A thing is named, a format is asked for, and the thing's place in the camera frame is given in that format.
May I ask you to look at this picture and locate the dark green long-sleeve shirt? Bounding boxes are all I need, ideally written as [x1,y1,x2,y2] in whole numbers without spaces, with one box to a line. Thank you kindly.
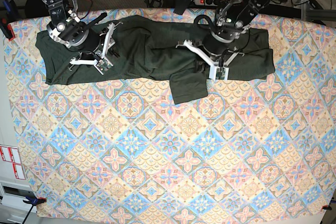
[35,15,276,105]

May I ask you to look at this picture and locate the blue clamp bottom left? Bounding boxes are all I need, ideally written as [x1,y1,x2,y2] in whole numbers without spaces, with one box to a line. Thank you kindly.
[22,196,47,224]

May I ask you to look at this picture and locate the black power strip red switch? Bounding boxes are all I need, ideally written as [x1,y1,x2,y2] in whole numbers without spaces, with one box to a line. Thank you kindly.
[194,0,221,7]

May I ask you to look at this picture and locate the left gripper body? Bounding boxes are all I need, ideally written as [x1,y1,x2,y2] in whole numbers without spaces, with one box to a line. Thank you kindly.
[202,34,241,61]

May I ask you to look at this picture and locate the red clamp bottom right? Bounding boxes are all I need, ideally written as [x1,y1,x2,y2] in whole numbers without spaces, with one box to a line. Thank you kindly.
[322,203,334,210]

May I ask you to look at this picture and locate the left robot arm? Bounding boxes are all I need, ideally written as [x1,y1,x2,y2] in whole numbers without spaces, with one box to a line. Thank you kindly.
[186,0,271,80]

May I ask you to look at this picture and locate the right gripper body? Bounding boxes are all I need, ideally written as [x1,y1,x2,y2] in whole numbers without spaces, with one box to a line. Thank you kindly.
[66,26,116,59]

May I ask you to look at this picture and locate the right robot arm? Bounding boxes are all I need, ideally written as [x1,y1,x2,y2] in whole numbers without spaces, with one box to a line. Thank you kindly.
[42,0,115,61]

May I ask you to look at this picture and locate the patterned tile tablecloth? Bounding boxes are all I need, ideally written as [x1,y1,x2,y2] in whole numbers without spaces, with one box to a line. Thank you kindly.
[4,15,335,223]

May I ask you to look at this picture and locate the red black clamp top left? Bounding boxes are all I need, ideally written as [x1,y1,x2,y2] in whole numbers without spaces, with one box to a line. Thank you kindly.
[1,0,16,41]

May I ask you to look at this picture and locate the white red labelled stickers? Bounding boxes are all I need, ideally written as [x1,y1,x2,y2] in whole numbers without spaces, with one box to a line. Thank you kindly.
[1,145,26,180]

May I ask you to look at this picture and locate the black remote control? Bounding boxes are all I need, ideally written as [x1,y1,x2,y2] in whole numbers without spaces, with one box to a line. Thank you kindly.
[173,0,193,15]

